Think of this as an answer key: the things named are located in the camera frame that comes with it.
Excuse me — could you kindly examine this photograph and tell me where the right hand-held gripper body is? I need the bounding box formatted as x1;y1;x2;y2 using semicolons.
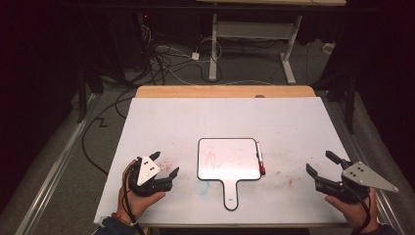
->
314;158;400;206

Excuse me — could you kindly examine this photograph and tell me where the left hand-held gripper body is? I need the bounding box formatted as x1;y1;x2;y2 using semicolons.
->
128;155;174;198

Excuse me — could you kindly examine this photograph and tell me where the red whiteboard marker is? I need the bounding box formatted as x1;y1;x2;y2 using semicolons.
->
255;141;266;176

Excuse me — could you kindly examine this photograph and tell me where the small paddle-shaped whiteboard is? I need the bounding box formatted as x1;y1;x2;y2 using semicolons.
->
196;137;263;212

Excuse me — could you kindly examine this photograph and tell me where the person's left hand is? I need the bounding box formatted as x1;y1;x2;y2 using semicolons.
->
116;159;166;224

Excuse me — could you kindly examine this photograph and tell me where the person's right hand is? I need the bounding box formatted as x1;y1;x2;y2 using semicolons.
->
324;187;380;235

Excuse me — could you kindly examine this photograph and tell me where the black metal stand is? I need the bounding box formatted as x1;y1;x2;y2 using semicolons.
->
75;63;105;124
326;70;359;135

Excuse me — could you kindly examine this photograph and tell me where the large white table board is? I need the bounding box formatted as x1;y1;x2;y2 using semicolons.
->
93;96;381;227

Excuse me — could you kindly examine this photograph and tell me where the wooden table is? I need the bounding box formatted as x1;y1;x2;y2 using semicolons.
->
134;84;317;99

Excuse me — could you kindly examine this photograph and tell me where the small white box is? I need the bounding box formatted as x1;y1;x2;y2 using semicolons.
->
322;41;337;56

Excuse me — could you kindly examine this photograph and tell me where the aluminium floor rail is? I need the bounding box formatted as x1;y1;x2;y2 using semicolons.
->
14;93;101;235
326;97;407;235

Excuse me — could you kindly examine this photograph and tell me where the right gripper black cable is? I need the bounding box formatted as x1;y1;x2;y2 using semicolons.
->
349;190;373;235

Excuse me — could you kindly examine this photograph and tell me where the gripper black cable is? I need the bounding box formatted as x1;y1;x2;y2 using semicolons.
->
349;190;373;235
121;162;146;235

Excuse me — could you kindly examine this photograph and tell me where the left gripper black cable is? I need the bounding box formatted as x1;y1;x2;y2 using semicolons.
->
121;162;146;235

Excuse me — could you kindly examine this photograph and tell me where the red bracelet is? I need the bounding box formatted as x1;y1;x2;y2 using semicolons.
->
111;211;135;227

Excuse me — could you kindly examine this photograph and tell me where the long black floor cable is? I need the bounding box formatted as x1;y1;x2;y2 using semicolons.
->
80;87;138;176

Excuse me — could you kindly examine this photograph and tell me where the tangle of floor cables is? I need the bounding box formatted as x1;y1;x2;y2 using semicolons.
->
138;23;224;86

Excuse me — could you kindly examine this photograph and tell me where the white metal desk frame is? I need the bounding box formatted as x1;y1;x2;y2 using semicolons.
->
207;13;303;85

